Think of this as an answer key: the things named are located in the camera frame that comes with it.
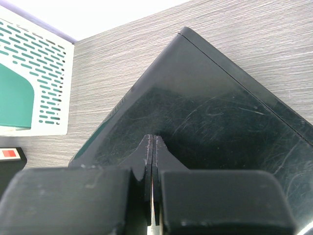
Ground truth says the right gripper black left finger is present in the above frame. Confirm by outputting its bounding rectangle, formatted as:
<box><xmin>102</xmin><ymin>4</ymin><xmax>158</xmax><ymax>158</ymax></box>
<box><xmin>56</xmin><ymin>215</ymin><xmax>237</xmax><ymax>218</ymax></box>
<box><xmin>0</xmin><ymin>135</ymin><xmax>153</xmax><ymax>235</ymax></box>

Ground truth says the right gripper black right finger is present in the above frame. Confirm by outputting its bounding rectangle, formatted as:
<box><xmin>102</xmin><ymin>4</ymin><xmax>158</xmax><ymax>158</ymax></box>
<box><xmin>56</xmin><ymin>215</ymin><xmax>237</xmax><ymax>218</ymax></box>
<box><xmin>153</xmin><ymin>136</ymin><xmax>296</xmax><ymax>235</ymax></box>

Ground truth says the black drawer organizer box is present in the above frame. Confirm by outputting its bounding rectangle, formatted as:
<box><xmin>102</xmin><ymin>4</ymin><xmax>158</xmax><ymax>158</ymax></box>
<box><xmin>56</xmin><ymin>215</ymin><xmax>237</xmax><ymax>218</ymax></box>
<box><xmin>69</xmin><ymin>27</ymin><xmax>313</xmax><ymax>235</ymax></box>

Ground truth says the white magazine file rack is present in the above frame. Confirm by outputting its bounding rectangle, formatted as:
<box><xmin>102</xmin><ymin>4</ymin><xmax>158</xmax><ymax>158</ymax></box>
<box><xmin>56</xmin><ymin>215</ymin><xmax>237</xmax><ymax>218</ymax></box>
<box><xmin>0</xmin><ymin>6</ymin><xmax>74</xmax><ymax>137</ymax></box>

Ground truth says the black ring binder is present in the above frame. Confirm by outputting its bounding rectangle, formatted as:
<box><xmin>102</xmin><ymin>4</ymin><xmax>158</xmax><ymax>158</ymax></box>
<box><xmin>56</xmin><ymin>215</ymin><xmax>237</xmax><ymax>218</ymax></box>
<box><xmin>0</xmin><ymin>147</ymin><xmax>27</xmax><ymax>197</ymax></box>

